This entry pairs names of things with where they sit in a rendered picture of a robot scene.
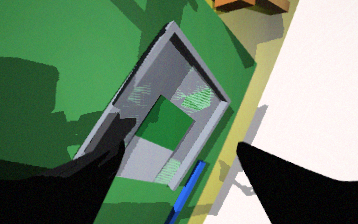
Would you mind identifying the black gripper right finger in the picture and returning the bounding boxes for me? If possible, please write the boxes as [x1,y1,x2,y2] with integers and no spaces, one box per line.
[236,141,358,224]

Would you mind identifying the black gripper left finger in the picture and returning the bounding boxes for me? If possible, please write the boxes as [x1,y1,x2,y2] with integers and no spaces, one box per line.
[0,140,125,224]

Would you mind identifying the green flat mat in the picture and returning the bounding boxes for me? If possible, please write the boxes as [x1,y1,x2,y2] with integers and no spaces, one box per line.
[0,0,257,224]

